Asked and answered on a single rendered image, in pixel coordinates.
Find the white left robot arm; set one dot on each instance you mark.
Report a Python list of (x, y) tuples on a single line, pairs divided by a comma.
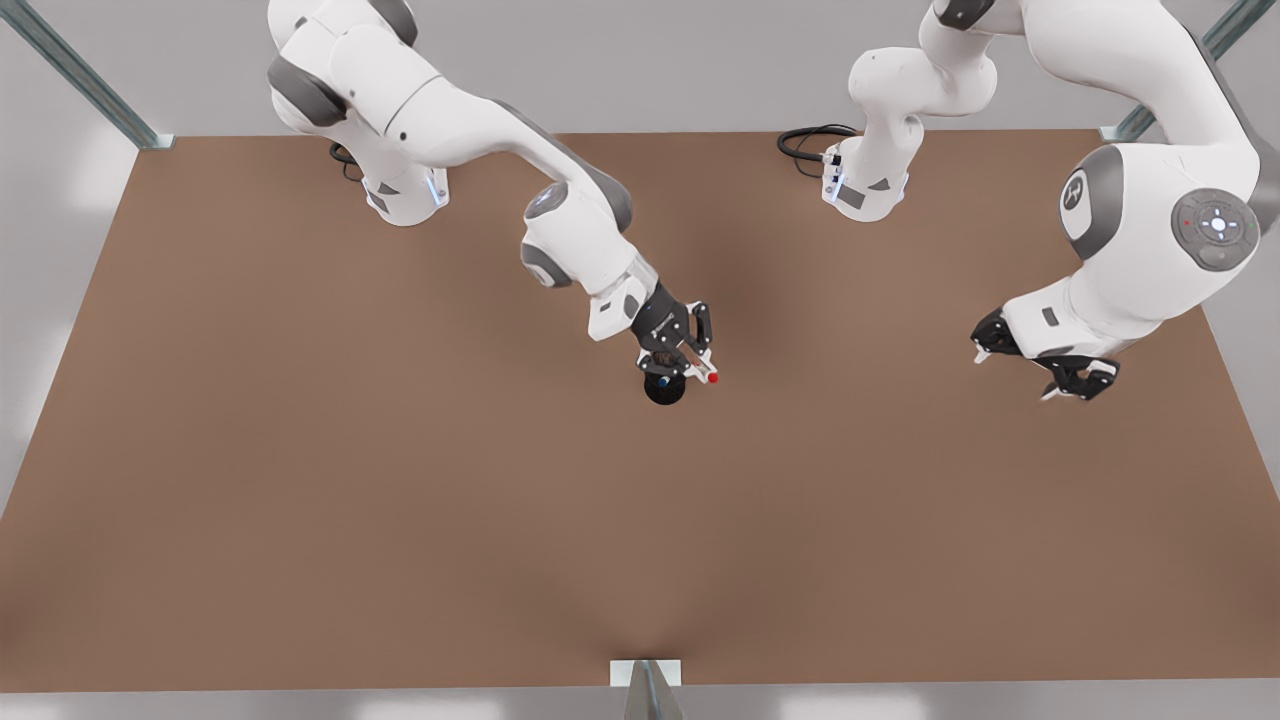
[(1140, 200)]

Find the small black round object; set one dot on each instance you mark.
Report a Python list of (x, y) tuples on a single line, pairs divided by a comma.
[(664, 392)]

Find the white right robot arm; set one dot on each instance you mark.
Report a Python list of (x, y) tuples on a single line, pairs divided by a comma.
[(430, 120)]

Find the silver frame post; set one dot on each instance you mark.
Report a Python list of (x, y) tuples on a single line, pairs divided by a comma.
[(1180, 75), (648, 690), (90, 85)]

